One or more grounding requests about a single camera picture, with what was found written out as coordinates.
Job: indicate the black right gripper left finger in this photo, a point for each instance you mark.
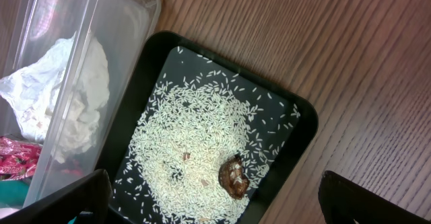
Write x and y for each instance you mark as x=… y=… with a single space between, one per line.
x=85 y=200

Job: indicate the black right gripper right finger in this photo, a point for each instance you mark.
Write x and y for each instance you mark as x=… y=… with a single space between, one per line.
x=343 y=201

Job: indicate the red snack wrapper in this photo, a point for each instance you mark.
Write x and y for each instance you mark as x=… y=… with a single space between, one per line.
x=18 y=158

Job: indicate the white napkin waste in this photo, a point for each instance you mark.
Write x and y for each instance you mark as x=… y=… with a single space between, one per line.
x=32 y=94

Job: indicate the brown food scrap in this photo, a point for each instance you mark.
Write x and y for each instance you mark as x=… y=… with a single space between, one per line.
x=232 y=178

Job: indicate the rice pile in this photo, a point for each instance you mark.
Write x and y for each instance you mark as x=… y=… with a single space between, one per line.
x=186 y=132

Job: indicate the black rectangular waste tray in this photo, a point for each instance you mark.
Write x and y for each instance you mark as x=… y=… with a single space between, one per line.
x=288 y=124

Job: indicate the clear plastic waste bin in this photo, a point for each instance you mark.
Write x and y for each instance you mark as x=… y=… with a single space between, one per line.
x=121 y=26

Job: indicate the teal plastic serving tray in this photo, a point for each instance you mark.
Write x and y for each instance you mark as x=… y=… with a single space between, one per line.
x=13 y=194

